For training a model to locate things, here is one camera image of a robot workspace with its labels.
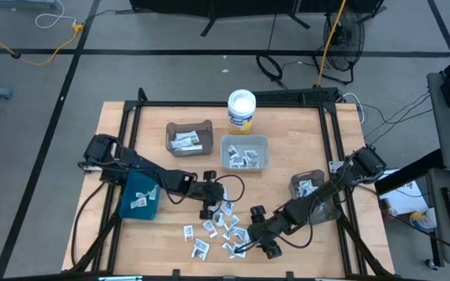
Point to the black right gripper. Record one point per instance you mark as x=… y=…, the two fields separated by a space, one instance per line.
x=268 y=230

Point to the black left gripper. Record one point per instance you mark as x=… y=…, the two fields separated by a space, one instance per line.
x=207 y=193

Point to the white first aid packet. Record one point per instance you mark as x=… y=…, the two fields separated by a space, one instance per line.
x=254 y=165
x=202 y=246
x=246 y=161
x=219 y=219
x=305 y=185
x=154 y=192
x=141 y=194
x=232 y=150
x=198 y=255
x=229 y=233
x=303 y=192
x=227 y=208
x=250 y=154
x=241 y=234
x=227 y=246
x=236 y=162
x=235 y=220
x=138 y=203

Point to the white packet red print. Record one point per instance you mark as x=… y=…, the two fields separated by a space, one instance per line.
x=188 y=233
x=209 y=228

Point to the green striped bandage wrapper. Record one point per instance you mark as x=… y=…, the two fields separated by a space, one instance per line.
x=194 y=139
x=191 y=148
x=188 y=143
x=178 y=143
x=186 y=136

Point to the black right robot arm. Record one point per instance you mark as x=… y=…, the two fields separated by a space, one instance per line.
x=326 y=187

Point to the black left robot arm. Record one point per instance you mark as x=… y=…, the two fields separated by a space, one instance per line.
x=139 y=166

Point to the antiseptic packet dark label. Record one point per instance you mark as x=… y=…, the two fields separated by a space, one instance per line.
x=240 y=254

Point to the crumpled drug facts packet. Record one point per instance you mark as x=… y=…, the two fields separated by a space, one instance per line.
x=231 y=254

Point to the smoky translucent plastic bin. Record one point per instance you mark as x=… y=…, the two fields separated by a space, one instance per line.
x=328 y=216
x=205 y=150

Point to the light grey plastic bin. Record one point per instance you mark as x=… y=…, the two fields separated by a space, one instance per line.
x=262 y=150

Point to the teal plastic bin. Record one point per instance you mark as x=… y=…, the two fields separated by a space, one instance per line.
x=139 y=214

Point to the Lysol wipes canister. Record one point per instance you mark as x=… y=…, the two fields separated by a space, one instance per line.
x=241 y=103

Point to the silver mounting plate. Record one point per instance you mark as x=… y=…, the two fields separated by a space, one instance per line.
x=334 y=166
x=86 y=168

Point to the black perforated bar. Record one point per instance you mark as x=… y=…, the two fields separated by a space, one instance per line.
x=295 y=95

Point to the silver aluminium bar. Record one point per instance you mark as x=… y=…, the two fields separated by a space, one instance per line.
x=119 y=278

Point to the white paper sheet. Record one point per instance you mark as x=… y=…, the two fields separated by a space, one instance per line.
x=404 y=199

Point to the black diagonal beam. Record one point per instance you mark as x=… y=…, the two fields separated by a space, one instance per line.
x=408 y=171

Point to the lying wipes canister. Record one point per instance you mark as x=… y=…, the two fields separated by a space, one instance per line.
x=424 y=219

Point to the black curtain partition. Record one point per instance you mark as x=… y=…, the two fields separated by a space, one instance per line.
x=248 y=6

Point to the black floor fan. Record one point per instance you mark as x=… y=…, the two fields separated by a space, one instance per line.
x=350 y=39

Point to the black frame clamp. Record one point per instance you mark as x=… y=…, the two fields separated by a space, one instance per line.
x=176 y=273
x=290 y=274

